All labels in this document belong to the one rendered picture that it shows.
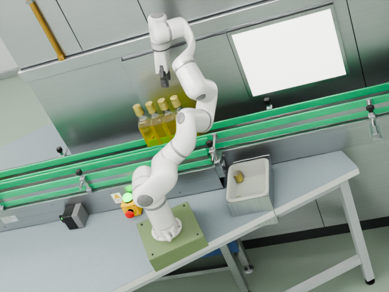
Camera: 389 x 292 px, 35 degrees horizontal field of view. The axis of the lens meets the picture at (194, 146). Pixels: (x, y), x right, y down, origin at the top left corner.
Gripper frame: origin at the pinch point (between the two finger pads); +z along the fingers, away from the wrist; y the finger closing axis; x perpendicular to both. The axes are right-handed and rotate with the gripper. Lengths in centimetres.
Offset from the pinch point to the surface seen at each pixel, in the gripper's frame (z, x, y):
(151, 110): 14.2, -7.3, 1.3
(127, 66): 1.1, -18.1, -12.5
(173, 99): 8.7, 2.6, 1.5
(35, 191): 50, -64, 12
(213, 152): 25.3, 18.9, 16.3
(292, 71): 5, 51, -12
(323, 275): 92, 65, 24
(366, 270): 96, 85, 18
